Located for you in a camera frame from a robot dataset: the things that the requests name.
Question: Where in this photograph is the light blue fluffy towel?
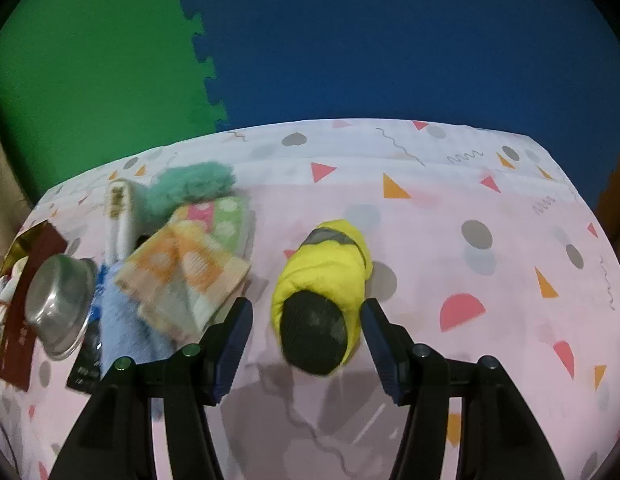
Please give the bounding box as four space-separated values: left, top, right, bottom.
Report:
92 260 175 366

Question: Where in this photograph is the black blue snack packet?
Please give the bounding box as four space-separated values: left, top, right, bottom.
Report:
66 310 103 393

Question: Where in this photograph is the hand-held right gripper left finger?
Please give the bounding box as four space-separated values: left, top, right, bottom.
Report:
47 297 254 480

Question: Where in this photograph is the black cable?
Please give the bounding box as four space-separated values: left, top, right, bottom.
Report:
0 410 21 480

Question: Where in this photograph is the orange dotted towel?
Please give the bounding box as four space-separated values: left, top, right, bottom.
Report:
115 220 253 343

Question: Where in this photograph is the green pink dotted towel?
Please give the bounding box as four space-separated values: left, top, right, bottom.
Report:
172 195 255 261

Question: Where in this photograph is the pink patterned tablecloth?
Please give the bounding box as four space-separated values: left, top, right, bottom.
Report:
0 119 620 480

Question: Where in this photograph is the yellow cloth with grey stripe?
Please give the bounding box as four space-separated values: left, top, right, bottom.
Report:
271 219 373 376

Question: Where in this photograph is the green foam mat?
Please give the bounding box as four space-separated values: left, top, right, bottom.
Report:
0 0 231 206

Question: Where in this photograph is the stainless steel bowl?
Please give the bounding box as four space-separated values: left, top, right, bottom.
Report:
25 254 98 361

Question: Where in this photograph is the teal fluffy pom-pom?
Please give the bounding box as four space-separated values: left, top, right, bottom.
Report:
142 160 235 221

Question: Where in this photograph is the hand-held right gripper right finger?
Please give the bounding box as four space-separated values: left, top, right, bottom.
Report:
359 297 573 480

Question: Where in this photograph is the blue foam mat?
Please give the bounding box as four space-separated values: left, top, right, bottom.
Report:
170 0 620 211

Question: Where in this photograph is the gold rectangular tin box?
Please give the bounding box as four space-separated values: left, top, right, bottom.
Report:
0 222 68 391

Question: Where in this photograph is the white towel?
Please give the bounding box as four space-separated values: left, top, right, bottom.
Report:
105 179 141 261

